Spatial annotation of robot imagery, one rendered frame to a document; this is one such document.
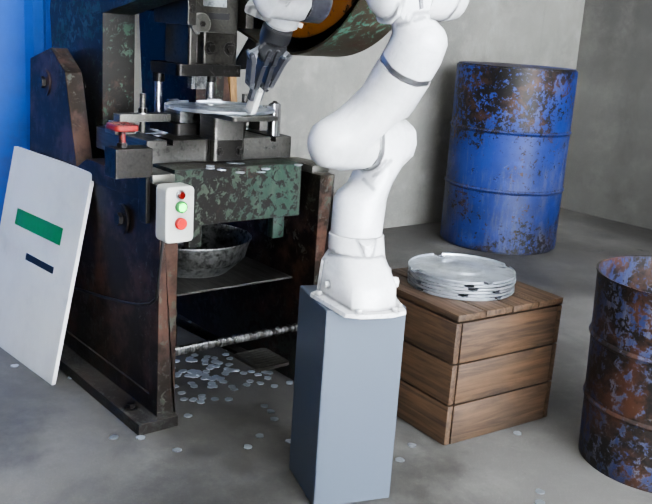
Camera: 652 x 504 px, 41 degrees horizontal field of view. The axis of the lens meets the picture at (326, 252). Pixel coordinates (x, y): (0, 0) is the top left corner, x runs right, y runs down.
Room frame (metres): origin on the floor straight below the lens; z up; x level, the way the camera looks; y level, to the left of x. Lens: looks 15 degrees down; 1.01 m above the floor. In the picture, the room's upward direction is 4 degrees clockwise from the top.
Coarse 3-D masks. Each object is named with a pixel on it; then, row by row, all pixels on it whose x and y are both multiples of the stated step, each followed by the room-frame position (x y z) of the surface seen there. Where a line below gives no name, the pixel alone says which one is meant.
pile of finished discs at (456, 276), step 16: (416, 256) 2.38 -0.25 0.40; (432, 256) 2.41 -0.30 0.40; (448, 256) 2.42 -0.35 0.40; (464, 256) 2.43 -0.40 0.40; (416, 272) 2.23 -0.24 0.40; (432, 272) 2.24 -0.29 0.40; (448, 272) 2.25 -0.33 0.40; (464, 272) 2.24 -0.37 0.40; (480, 272) 2.26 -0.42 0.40; (496, 272) 2.28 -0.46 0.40; (512, 272) 2.29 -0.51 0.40; (416, 288) 2.23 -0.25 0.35; (432, 288) 2.18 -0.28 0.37; (448, 288) 2.16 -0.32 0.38; (464, 288) 2.15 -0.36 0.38; (480, 288) 2.18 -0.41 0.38; (496, 288) 2.17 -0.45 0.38; (512, 288) 2.26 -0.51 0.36
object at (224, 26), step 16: (208, 0) 2.35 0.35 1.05; (224, 0) 2.38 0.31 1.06; (208, 16) 2.34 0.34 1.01; (224, 16) 2.38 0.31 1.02; (176, 32) 2.36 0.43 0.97; (192, 32) 2.32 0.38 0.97; (208, 32) 2.31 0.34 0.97; (224, 32) 2.38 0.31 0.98; (176, 48) 2.36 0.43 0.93; (192, 48) 2.32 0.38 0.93; (208, 48) 2.30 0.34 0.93; (224, 48) 2.34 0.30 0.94; (192, 64) 2.32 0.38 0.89; (208, 64) 2.35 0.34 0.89; (224, 64) 2.38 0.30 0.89
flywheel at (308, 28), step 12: (336, 0) 2.50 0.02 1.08; (348, 0) 2.46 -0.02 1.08; (336, 12) 2.50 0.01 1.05; (348, 12) 2.47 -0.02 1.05; (312, 24) 2.58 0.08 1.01; (324, 24) 2.53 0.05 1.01; (336, 24) 2.51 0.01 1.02; (300, 36) 2.62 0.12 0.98; (312, 36) 2.58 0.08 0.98; (324, 36) 2.59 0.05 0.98
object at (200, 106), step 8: (168, 104) 2.33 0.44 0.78; (176, 104) 2.35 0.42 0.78; (184, 104) 2.36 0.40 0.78; (192, 104) 2.38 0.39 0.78; (200, 104) 2.33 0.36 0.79; (208, 104) 2.34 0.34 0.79; (216, 104) 2.36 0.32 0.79; (224, 104) 2.37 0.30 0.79; (232, 104) 2.45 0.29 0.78; (240, 104) 2.46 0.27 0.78; (200, 112) 2.19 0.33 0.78; (208, 112) 2.18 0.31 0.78; (216, 112) 2.18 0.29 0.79; (224, 112) 2.19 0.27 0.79; (232, 112) 2.19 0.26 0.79; (240, 112) 2.20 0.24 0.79; (256, 112) 2.23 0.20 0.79; (264, 112) 2.25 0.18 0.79; (272, 112) 2.29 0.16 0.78
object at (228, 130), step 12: (204, 120) 2.29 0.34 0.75; (216, 120) 2.26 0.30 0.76; (228, 120) 2.17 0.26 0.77; (240, 120) 2.16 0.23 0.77; (252, 120) 2.19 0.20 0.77; (264, 120) 2.21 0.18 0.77; (276, 120) 2.23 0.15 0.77; (204, 132) 2.29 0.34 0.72; (216, 132) 2.26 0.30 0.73; (228, 132) 2.28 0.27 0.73; (240, 132) 2.31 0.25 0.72; (216, 144) 2.26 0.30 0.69; (228, 144) 2.28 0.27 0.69; (240, 144) 2.31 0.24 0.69; (216, 156) 2.26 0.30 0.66; (228, 156) 2.28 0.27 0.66; (240, 156) 2.31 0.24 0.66
